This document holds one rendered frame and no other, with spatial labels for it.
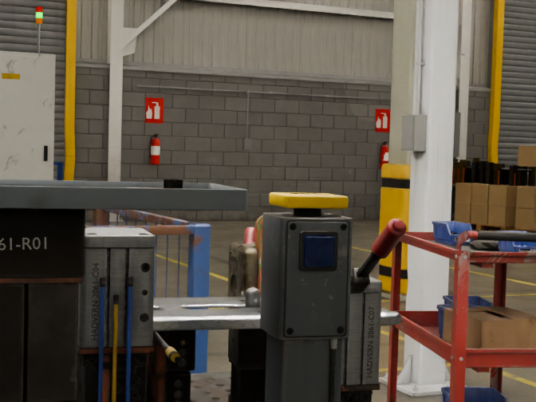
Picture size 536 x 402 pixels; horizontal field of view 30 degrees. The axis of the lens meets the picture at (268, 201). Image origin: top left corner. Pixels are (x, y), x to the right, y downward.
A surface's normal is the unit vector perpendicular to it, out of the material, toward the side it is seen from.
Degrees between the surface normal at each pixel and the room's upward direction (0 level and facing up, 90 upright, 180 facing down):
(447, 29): 90
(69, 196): 90
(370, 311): 90
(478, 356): 90
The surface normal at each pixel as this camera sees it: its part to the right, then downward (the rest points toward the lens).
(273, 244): -0.96, -0.01
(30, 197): 0.27, 0.06
